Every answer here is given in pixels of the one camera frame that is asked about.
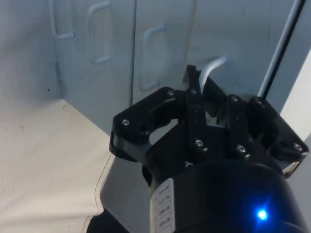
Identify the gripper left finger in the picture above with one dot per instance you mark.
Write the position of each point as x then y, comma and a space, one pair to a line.
145, 106

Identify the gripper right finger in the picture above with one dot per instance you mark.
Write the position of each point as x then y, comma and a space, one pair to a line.
267, 116

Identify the white chest of drawers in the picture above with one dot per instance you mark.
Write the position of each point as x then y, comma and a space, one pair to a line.
116, 72

